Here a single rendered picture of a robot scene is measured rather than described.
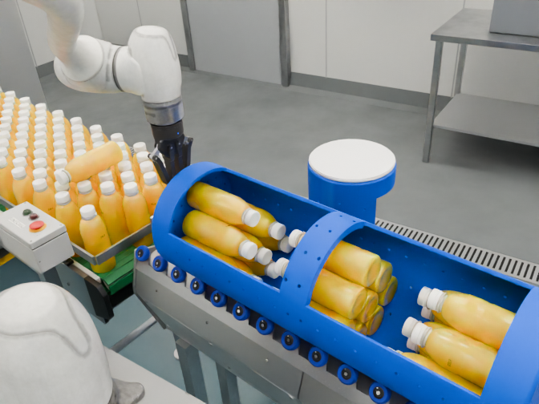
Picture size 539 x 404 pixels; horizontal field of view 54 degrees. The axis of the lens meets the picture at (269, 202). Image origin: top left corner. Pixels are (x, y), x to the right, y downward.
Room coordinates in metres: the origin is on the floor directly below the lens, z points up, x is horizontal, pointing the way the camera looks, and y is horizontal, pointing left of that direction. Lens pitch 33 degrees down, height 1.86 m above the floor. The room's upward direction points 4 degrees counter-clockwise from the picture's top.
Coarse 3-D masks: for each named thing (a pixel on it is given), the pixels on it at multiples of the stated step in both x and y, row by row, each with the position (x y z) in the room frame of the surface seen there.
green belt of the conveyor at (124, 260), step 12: (0, 204) 1.58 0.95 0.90; (120, 252) 1.25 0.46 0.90; (132, 252) 1.25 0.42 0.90; (84, 264) 1.21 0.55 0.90; (120, 264) 1.20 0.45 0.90; (132, 264) 1.20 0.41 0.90; (108, 276) 1.15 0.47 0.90; (120, 276) 1.16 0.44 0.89; (132, 276) 1.18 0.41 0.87; (120, 288) 1.15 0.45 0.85
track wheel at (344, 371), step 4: (344, 364) 0.72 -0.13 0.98; (340, 368) 0.72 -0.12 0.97; (344, 368) 0.71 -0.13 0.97; (348, 368) 0.71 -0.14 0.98; (352, 368) 0.71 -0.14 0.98; (340, 372) 0.71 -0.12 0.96; (344, 372) 0.71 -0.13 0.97; (348, 372) 0.70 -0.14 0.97; (352, 372) 0.70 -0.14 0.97; (356, 372) 0.70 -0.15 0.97; (340, 376) 0.70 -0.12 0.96; (344, 376) 0.70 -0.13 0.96; (348, 376) 0.70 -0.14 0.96; (352, 376) 0.69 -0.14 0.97; (356, 376) 0.69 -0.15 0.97; (340, 380) 0.70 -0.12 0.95; (344, 380) 0.70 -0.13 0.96; (348, 380) 0.69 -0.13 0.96; (352, 380) 0.69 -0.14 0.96; (356, 380) 0.69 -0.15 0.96; (348, 384) 0.69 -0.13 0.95
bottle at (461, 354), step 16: (432, 336) 0.64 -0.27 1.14; (448, 336) 0.63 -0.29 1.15; (464, 336) 0.62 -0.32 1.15; (432, 352) 0.62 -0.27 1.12; (448, 352) 0.60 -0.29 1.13; (464, 352) 0.59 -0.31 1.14; (480, 352) 0.59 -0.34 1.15; (496, 352) 0.58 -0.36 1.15; (448, 368) 0.59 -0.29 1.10; (464, 368) 0.57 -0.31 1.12; (480, 368) 0.56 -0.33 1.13; (480, 384) 0.55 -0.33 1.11
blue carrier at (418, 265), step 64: (256, 192) 1.17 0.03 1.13; (192, 256) 0.94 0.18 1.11; (320, 256) 0.79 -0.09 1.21; (384, 256) 0.92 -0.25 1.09; (448, 256) 0.77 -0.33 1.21; (320, 320) 0.71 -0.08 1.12; (384, 320) 0.84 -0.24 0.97; (384, 384) 0.62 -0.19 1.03; (448, 384) 0.54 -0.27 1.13; (512, 384) 0.50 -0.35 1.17
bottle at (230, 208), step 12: (192, 192) 1.11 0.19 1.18; (204, 192) 1.10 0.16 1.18; (216, 192) 1.09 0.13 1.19; (228, 192) 1.09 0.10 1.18; (192, 204) 1.10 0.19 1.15; (204, 204) 1.07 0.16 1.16; (216, 204) 1.05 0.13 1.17; (228, 204) 1.04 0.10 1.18; (240, 204) 1.03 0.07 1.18; (216, 216) 1.05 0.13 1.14; (228, 216) 1.02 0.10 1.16; (240, 216) 1.02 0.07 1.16
